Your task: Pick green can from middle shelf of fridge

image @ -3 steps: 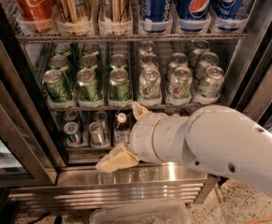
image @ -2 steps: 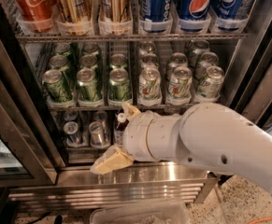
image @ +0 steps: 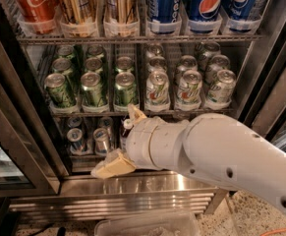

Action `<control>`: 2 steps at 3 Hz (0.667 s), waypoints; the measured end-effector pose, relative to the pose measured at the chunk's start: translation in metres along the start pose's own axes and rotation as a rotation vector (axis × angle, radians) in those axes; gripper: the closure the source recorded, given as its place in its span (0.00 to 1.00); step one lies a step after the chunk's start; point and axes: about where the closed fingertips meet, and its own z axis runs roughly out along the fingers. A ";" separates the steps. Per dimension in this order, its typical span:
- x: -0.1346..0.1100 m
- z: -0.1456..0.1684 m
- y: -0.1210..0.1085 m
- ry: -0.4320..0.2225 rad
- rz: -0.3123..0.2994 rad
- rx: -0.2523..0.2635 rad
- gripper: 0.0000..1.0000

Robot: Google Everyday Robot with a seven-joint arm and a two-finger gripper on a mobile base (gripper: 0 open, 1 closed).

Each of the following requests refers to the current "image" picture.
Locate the silver blue can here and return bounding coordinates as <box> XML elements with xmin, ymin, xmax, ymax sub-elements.
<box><xmin>93</xmin><ymin>128</ymin><xmax>111</xmax><ymax>155</ymax></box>
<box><xmin>67</xmin><ymin>117</ymin><xmax>83</xmax><ymax>129</ymax></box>
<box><xmin>98</xmin><ymin>116</ymin><xmax>113</xmax><ymax>136</ymax></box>
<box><xmin>67</xmin><ymin>128</ymin><xmax>86</xmax><ymax>152</ymax></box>

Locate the green can left second row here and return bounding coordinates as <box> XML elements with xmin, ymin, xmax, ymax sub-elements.
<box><xmin>52</xmin><ymin>58</ymin><xmax>77</xmax><ymax>88</ymax></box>

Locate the wire shelf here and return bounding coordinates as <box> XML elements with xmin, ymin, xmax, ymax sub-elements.
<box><xmin>17</xmin><ymin>34</ymin><xmax>264</xmax><ymax>45</ymax></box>
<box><xmin>51</xmin><ymin>108</ymin><xmax>234</xmax><ymax>118</ymax></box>

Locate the silver blue can back left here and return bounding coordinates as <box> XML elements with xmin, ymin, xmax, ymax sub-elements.
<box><xmin>67</xmin><ymin>117</ymin><xmax>83</xmax><ymax>129</ymax></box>

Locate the top wire shelf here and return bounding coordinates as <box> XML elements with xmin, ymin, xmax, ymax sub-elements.
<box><xmin>17</xmin><ymin>34</ymin><xmax>264</xmax><ymax>45</ymax></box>

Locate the blue pepsi can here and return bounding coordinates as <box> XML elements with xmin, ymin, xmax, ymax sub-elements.
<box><xmin>147</xmin><ymin>0</ymin><xmax>181</xmax><ymax>33</ymax></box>
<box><xmin>188</xmin><ymin>0</ymin><xmax>221</xmax><ymax>33</ymax></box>
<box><xmin>228</xmin><ymin>0</ymin><xmax>259</xmax><ymax>32</ymax></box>

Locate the white diet can front middle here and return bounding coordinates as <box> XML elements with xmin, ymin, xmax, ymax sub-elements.
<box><xmin>177</xmin><ymin>70</ymin><xmax>202</xmax><ymax>104</ymax></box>

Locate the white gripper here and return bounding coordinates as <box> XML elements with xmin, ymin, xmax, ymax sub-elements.
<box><xmin>91</xmin><ymin>103</ymin><xmax>189</xmax><ymax>179</ymax></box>

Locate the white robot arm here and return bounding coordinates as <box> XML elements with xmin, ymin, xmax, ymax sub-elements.
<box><xmin>91</xmin><ymin>105</ymin><xmax>286</xmax><ymax>215</ymax></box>

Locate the white diet can front left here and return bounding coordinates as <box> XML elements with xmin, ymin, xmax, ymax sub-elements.
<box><xmin>146</xmin><ymin>70</ymin><xmax>169</xmax><ymax>105</ymax></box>

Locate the green can second row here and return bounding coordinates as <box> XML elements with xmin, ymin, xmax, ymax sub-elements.
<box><xmin>115</xmin><ymin>56</ymin><xmax>135</xmax><ymax>74</ymax></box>
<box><xmin>84</xmin><ymin>57</ymin><xmax>104</xmax><ymax>74</ymax></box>
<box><xmin>52</xmin><ymin>58</ymin><xmax>77</xmax><ymax>88</ymax></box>

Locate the silver blue can back right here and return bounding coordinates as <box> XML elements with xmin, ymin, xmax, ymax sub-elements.
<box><xmin>98</xmin><ymin>116</ymin><xmax>113</xmax><ymax>136</ymax></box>

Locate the red Coca-Cola can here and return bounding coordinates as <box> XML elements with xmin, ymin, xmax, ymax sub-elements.
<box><xmin>16</xmin><ymin>0</ymin><xmax>56</xmax><ymax>34</ymax></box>

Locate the blue Pepsi can right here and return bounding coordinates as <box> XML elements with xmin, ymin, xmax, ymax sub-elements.
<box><xmin>228</xmin><ymin>0</ymin><xmax>259</xmax><ymax>32</ymax></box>

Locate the white diet can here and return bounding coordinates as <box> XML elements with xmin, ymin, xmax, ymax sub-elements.
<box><xmin>195</xmin><ymin>41</ymin><xmax>221</xmax><ymax>67</ymax></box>
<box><xmin>145</xmin><ymin>43</ymin><xmax>164</xmax><ymax>59</ymax></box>
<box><xmin>207</xmin><ymin>70</ymin><xmax>236</xmax><ymax>103</ymax></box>
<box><xmin>146</xmin><ymin>56</ymin><xmax>167</xmax><ymax>73</ymax></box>
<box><xmin>204</xmin><ymin>54</ymin><xmax>230</xmax><ymax>85</ymax></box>
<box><xmin>146</xmin><ymin>70</ymin><xmax>169</xmax><ymax>105</ymax></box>
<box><xmin>174</xmin><ymin>55</ymin><xmax>198</xmax><ymax>80</ymax></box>
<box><xmin>177</xmin><ymin>70</ymin><xmax>202</xmax><ymax>104</ymax></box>

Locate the white diet can back right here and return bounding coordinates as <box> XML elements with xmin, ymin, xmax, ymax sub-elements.
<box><xmin>195</xmin><ymin>41</ymin><xmax>221</xmax><ymax>67</ymax></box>

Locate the blue Pepsi can left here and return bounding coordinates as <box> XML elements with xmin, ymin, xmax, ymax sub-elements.
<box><xmin>147</xmin><ymin>0</ymin><xmax>181</xmax><ymax>33</ymax></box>

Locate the clear plastic bin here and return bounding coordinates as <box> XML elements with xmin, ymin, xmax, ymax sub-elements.
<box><xmin>94</xmin><ymin>210</ymin><xmax>200</xmax><ymax>236</ymax></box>

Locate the green can middle back row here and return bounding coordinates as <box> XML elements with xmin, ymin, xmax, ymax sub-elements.
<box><xmin>86</xmin><ymin>44</ymin><xmax>106</xmax><ymax>61</ymax></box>

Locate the gold can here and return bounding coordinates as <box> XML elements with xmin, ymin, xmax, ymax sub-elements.
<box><xmin>59</xmin><ymin>0</ymin><xmax>96</xmax><ymax>37</ymax></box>
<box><xmin>105</xmin><ymin>0</ymin><xmax>138</xmax><ymax>36</ymax></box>

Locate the green can middle second row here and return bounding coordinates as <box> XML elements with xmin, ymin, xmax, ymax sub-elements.
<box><xmin>84</xmin><ymin>57</ymin><xmax>104</xmax><ymax>74</ymax></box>

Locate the gold can left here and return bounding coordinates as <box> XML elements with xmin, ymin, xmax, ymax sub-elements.
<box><xmin>59</xmin><ymin>0</ymin><xmax>96</xmax><ymax>37</ymax></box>

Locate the green can left back row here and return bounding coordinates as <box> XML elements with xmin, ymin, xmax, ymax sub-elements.
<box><xmin>56</xmin><ymin>45</ymin><xmax>78</xmax><ymax>62</ymax></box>

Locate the silver blue can front right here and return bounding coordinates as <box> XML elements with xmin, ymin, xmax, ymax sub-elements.
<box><xmin>93</xmin><ymin>128</ymin><xmax>111</xmax><ymax>155</ymax></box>

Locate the stainless steel fridge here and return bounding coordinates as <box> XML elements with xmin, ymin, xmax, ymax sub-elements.
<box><xmin>0</xmin><ymin>0</ymin><xmax>286</xmax><ymax>222</ymax></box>

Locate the gold can right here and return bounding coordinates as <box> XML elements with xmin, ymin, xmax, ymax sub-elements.
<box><xmin>105</xmin><ymin>0</ymin><xmax>138</xmax><ymax>36</ymax></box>

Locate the blue Pepsi can middle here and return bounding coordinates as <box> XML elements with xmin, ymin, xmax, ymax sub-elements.
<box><xmin>188</xmin><ymin>0</ymin><xmax>221</xmax><ymax>33</ymax></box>

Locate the white diet can back left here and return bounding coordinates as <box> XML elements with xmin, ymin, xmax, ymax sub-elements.
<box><xmin>145</xmin><ymin>43</ymin><xmax>164</xmax><ymax>59</ymax></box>

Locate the white diet can front right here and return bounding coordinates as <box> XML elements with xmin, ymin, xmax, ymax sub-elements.
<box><xmin>207</xmin><ymin>70</ymin><xmax>236</xmax><ymax>103</ymax></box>

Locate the silver blue can front left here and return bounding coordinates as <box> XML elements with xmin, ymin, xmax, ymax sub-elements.
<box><xmin>67</xmin><ymin>128</ymin><xmax>86</xmax><ymax>152</ymax></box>

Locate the fridge glass door left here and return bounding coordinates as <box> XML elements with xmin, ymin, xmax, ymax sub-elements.
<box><xmin>0</xmin><ymin>46</ymin><xmax>60</xmax><ymax>197</ymax></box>

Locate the middle wire shelf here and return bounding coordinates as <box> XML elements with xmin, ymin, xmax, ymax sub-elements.
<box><xmin>51</xmin><ymin>108</ymin><xmax>234</xmax><ymax>118</ymax></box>

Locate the green can right second row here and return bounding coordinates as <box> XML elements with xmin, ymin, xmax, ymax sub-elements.
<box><xmin>115</xmin><ymin>56</ymin><xmax>135</xmax><ymax>74</ymax></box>

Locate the orange cable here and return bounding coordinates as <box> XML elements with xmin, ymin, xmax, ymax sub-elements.
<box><xmin>259</xmin><ymin>222</ymin><xmax>286</xmax><ymax>236</ymax></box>

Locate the dark tea bottle left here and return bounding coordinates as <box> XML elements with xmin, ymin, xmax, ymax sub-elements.
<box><xmin>120</xmin><ymin>119</ymin><xmax>134</xmax><ymax>150</ymax></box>

